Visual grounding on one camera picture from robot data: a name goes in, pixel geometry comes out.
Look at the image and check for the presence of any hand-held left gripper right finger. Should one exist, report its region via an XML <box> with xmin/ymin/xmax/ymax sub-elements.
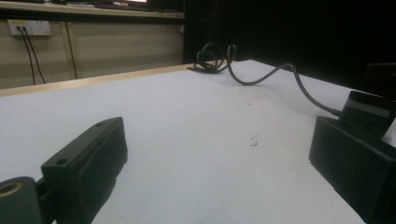
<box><xmin>308</xmin><ymin>115</ymin><xmax>396</xmax><ymax>224</ymax></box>

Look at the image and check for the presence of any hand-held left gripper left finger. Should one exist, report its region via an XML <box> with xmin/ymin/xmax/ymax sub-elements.
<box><xmin>40</xmin><ymin>116</ymin><xmax>129</xmax><ymax>224</ymax></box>

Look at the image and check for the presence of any black power strip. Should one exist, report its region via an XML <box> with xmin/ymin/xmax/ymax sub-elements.
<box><xmin>337</xmin><ymin>90</ymin><xmax>396</xmax><ymax>142</ymax></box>

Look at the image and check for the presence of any wooden desk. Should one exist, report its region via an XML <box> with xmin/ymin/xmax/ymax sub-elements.
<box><xmin>0</xmin><ymin>0</ymin><xmax>186</xmax><ymax>21</ymax></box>

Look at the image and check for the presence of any thin black cable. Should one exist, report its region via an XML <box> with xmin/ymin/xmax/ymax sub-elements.
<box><xmin>64</xmin><ymin>21</ymin><xmax>78</xmax><ymax>80</ymax></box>
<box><xmin>21</xmin><ymin>26</ymin><xmax>47</xmax><ymax>85</ymax></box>
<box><xmin>16</xmin><ymin>26</ymin><xmax>36</xmax><ymax>86</ymax></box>

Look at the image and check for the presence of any black power strip cable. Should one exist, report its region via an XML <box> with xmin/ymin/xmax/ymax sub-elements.
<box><xmin>187</xmin><ymin>42</ymin><xmax>344</xmax><ymax>119</ymax></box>

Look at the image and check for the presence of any white wall socket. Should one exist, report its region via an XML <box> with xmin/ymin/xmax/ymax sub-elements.
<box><xmin>7</xmin><ymin>19</ymin><xmax>52</xmax><ymax>37</ymax></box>

